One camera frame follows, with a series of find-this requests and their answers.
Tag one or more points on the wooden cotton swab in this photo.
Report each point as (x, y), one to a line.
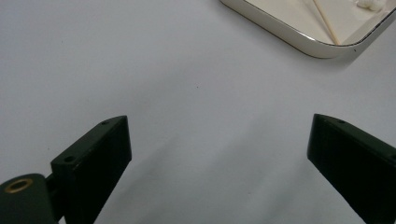
(327, 23)

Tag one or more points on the white cotton ball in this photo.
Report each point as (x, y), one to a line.
(370, 4)

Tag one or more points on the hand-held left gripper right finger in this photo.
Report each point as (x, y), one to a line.
(355, 168)

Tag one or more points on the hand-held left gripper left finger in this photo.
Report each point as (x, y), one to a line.
(93, 165)

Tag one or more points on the white rectangular tray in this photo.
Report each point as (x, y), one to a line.
(280, 28)

